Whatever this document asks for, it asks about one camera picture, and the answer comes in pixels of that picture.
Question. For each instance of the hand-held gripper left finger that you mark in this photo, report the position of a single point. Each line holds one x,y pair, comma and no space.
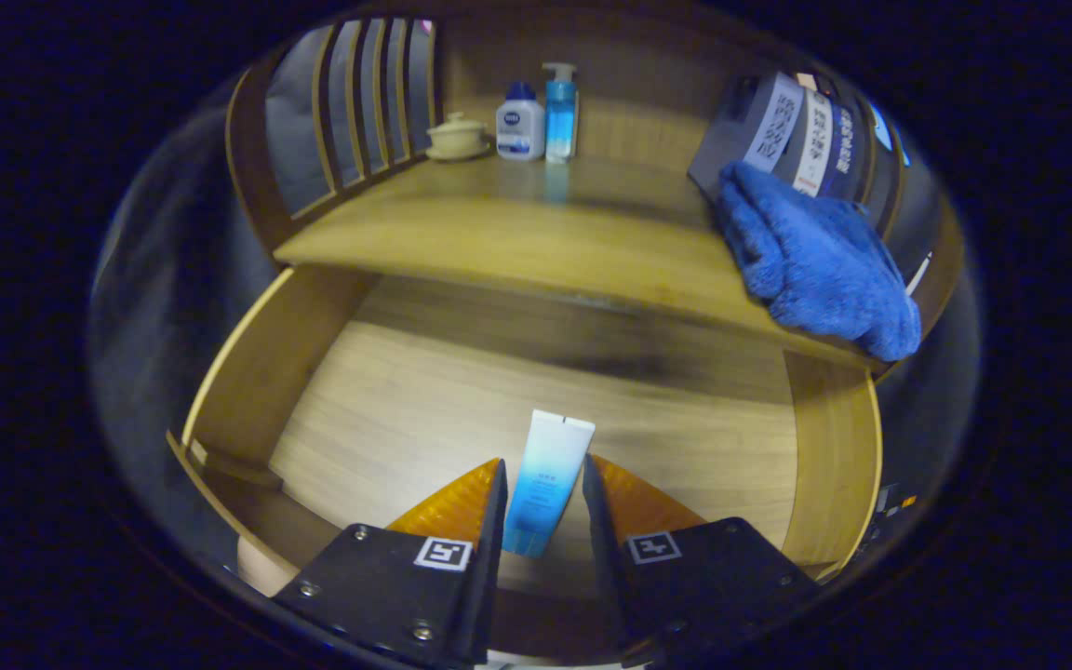
489,558

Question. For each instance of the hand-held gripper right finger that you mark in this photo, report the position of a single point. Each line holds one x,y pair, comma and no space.
603,549

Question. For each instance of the blue white cream tube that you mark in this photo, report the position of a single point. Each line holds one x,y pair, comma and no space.
545,475

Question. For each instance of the wooden drawer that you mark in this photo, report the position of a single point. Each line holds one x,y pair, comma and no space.
452,391

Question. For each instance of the wooden countertop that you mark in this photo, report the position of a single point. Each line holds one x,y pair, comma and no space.
517,233

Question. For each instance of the blue towel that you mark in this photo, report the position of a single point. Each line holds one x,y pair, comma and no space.
815,261

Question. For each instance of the beige lidded teacup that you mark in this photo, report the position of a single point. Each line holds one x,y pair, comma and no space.
457,138

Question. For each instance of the white bottle with blue cap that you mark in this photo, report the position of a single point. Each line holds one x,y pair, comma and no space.
519,126

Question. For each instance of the blue pump bottle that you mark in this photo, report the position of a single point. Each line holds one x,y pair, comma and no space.
560,116

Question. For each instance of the grey book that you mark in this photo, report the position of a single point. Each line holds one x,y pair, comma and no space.
759,121

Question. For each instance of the white book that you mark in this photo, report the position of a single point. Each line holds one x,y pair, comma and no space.
813,140

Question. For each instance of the dark blue book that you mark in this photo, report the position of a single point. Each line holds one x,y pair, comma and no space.
845,144

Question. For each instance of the black backdrop cloth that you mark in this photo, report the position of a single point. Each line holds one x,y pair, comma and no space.
299,121

